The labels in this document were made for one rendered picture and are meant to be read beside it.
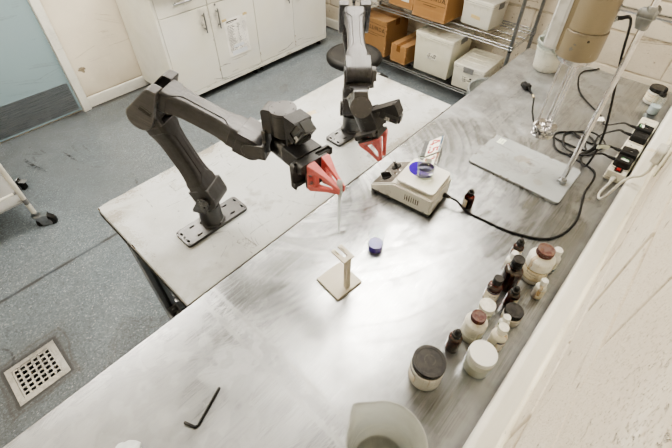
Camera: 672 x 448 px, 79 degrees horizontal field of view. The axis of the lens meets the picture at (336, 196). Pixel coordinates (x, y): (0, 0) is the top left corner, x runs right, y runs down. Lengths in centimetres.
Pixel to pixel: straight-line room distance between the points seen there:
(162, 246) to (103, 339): 109
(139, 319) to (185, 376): 125
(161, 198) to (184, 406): 63
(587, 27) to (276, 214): 92
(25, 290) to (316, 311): 187
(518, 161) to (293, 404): 102
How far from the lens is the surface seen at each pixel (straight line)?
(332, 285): 103
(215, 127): 92
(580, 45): 122
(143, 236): 125
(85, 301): 240
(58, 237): 278
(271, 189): 128
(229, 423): 93
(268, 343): 98
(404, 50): 363
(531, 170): 146
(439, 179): 120
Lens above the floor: 177
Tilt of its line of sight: 45 degrees down
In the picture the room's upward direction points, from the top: straight up
